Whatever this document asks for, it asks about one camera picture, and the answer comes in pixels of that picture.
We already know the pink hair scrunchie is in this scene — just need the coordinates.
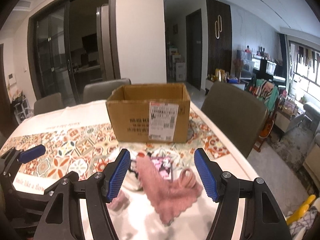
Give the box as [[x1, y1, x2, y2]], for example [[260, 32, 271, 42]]
[[178, 168, 196, 189]]

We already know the glass sliding door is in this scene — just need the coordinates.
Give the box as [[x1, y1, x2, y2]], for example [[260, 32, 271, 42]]
[[27, 2, 79, 106]]

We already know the white storage boxes hallway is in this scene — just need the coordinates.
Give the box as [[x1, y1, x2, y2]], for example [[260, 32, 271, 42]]
[[167, 48, 187, 82]]

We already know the patterned tile tablecloth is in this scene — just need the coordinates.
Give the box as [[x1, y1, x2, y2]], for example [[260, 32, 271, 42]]
[[1, 100, 257, 239]]

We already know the white low cabinet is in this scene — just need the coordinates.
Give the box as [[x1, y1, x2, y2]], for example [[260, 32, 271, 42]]
[[205, 79, 246, 95]]

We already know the clothes-covered wooden chair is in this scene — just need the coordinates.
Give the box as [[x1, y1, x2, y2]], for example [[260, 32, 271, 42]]
[[245, 77, 279, 152]]

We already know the grey chair left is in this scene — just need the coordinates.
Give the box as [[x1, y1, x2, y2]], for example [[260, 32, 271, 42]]
[[34, 93, 64, 115]]

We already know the white black patterned cloth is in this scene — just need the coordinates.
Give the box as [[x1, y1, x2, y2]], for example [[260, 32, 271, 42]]
[[122, 152, 151, 192]]

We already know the grey sofa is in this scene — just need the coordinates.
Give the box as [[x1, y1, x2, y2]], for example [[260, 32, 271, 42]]
[[303, 102, 319, 190]]

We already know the white shelf rack left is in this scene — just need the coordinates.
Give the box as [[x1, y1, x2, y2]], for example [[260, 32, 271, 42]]
[[11, 94, 34, 124]]

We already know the brown cardboard box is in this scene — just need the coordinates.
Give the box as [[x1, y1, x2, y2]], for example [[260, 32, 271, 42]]
[[106, 83, 190, 143]]

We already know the black piano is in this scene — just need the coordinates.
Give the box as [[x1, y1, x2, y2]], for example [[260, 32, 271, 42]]
[[252, 56, 287, 86]]

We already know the dark chair right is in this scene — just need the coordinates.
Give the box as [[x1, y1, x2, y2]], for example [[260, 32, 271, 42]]
[[201, 82, 267, 158]]

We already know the grey chair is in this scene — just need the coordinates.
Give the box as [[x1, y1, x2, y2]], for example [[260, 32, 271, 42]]
[[34, 93, 64, 115], [82, 78, 131, 103]]

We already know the pink knitted cloth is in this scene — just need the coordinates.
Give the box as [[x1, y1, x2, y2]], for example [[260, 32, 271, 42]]
[[132, 156, 203, 225]]

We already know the grey chair middle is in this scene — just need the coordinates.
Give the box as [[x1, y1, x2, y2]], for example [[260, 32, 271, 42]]
[[82, 78, 131, 103]]

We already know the pink cartoon tissue pack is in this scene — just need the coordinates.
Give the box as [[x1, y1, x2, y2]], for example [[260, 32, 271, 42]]
[[151, 157, 173, 181]]

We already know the yellow toy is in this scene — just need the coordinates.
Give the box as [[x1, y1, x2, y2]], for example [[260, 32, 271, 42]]
[[286, 194, 316, 225]]

